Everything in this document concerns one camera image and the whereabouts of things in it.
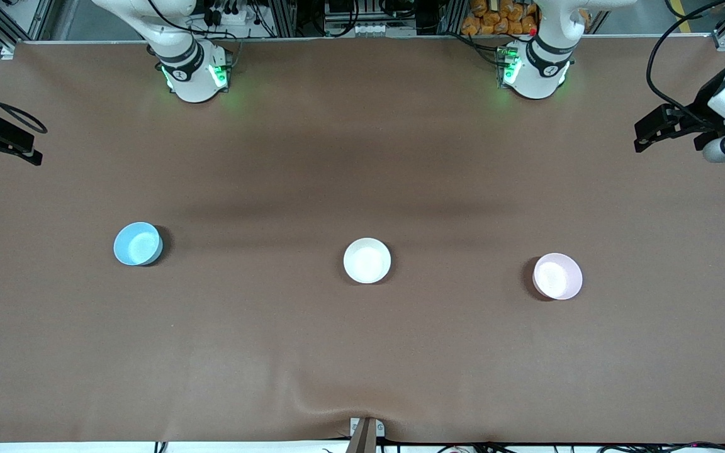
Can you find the pink bowl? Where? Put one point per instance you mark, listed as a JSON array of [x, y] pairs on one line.
[[557, 277]]

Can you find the brown table cover mat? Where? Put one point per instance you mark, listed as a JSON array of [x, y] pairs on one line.
[[362, 352]]

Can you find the white bowl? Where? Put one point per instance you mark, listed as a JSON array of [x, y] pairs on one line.
[[367, 260]]

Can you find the blue bowl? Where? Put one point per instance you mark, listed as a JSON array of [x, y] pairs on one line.
[[137, 244]]

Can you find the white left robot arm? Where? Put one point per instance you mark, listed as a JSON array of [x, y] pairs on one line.
[[535, 69]]

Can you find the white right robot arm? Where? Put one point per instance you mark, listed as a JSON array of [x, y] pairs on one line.
[[189, 75]]

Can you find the white electrical box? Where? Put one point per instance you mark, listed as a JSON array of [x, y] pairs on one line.
[[357, 29]]

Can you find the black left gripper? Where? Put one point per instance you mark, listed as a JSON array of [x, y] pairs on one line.
[[704, 104]]

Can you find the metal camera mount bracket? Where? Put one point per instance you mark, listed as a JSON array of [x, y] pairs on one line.
[[365, 435]]

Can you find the white power strip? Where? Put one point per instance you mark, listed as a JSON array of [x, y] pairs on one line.
[[229, 14]]

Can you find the orange packets pile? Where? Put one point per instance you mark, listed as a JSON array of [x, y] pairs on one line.
[[501, 16]]

